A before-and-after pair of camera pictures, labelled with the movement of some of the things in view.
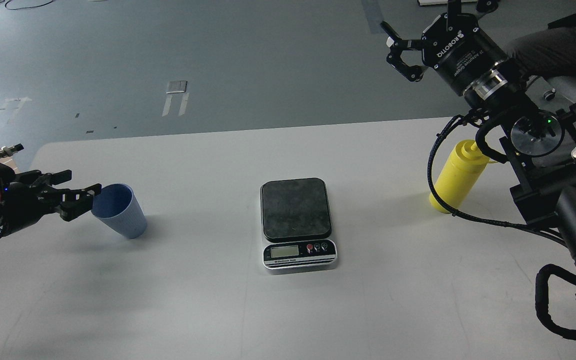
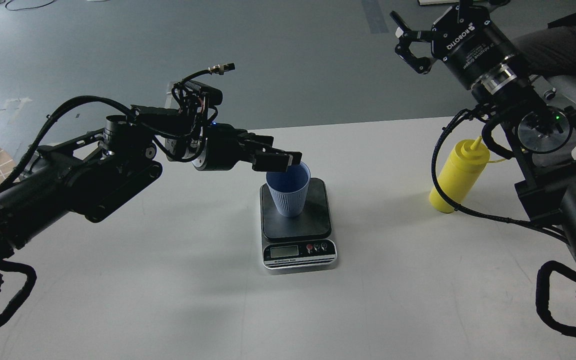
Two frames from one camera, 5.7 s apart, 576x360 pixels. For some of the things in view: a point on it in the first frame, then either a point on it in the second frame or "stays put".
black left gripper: (22, 205) to (219, 150)
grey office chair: (554, 92) stays put
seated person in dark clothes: (575, 45) stays put
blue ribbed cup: (116, 204) to (289, 189)
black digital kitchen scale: (296, 221) stays put
